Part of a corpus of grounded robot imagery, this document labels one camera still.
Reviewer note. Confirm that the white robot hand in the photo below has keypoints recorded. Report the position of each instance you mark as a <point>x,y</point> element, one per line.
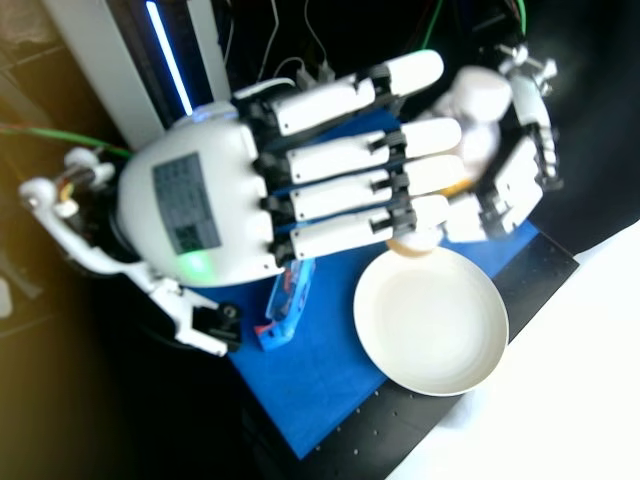
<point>210,200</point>
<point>515,180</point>

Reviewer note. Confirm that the small orange juice bottle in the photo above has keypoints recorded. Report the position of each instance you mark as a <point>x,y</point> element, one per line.
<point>482,92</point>

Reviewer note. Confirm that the white round plate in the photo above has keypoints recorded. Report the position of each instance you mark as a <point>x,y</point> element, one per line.
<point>430,325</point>

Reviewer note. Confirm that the white column with light strip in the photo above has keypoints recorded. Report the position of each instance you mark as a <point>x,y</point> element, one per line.
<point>115,65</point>

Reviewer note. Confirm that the blue cloth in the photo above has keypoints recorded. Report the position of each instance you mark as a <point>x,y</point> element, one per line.
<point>310,395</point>

